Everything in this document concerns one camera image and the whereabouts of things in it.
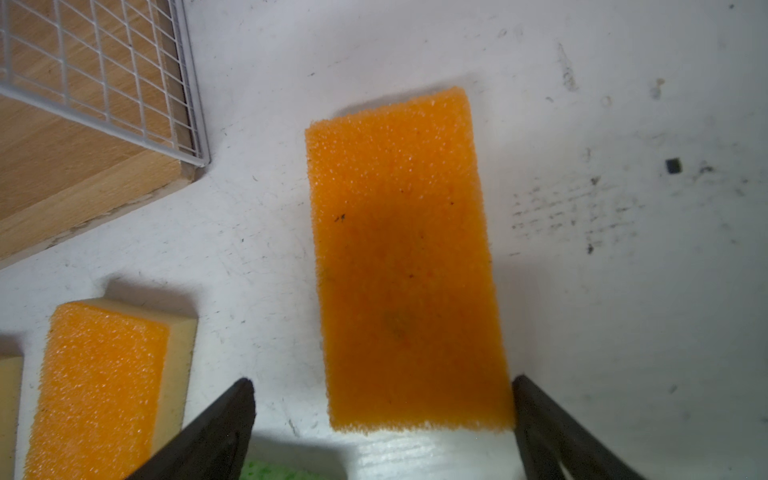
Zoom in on bottom wooden shelf board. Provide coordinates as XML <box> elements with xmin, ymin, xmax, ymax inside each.
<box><xmin>0</xmin><ymin>0</ymin><xmax>199</xmax><ymax>265</ymax></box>

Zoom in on orange sponge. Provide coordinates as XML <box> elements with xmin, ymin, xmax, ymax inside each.
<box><xmin>305</xmin><ymin>87</ymin><xmax>515</xmax><ymax>432</ymax></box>
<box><xmin>24</xmin><ymin>298</ymin><xmax>198</xmax><ymax>479</ymax></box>
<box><xmin>0</xmin><ymin>355</ymin><xmax>23</xmax><ymax>479</ymax></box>

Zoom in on dark green sponge right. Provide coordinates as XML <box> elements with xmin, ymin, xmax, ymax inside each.
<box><xmin>239</xmin><ymin>460</ymin><xmax>328</xmax><ymax>480</ymax></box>

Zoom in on white wire three-tier shelf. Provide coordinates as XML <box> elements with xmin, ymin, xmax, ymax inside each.
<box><xmin>1</xmin><ymin>1</ymin><xmax>210</xmax><ymax>168</ymax></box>

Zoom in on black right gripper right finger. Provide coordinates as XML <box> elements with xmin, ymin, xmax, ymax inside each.
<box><xmin>512</xmin><ymin>375</ymin><xmax>641</xmax><ymax>479</ymax></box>

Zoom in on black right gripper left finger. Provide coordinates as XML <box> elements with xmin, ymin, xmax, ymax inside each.
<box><xmin>129</xmin><ymin>377</ymin><xmax>256</xmax><ymax>479</ymax></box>

